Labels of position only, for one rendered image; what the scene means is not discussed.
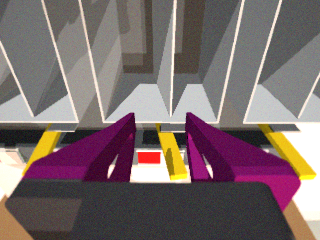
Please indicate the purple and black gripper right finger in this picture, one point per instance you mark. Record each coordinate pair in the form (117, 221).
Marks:
(234, 160)

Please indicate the grey box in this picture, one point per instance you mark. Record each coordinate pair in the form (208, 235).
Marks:
(35, 67)
(162, 98)
(290, 70)

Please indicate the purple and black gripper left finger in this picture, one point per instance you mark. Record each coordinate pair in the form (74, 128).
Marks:
(90, 158)

